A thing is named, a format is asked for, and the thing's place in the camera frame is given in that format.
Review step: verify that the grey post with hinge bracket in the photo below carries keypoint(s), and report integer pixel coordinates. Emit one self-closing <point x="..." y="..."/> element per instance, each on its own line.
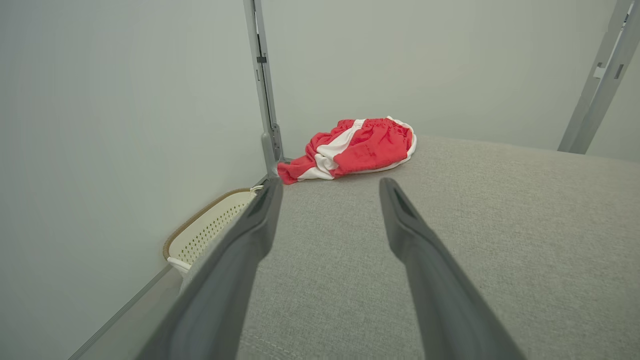
<point x="265" y="100"/>

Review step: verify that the grey wall base rail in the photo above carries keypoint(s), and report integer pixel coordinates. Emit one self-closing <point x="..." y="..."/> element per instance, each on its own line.
<point x="120" y="312"/>

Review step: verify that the white laundry basket, brown rim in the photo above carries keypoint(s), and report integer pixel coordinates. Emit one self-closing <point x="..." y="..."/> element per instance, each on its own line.
<point x="210" y="230"/>

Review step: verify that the red shorts with white stripe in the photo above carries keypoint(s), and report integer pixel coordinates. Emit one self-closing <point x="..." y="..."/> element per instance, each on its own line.
<point x="370" y="145"/>

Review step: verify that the grey double partition post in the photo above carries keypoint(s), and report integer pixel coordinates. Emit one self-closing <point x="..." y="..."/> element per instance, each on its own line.
<point x="595" y="100"/>

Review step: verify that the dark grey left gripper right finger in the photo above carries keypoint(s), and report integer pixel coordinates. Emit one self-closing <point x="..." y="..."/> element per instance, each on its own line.
<point x="440" y="290"/>

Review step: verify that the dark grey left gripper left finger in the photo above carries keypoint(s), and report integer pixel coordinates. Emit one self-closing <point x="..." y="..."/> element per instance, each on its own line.
<point x="225" y="285"/>

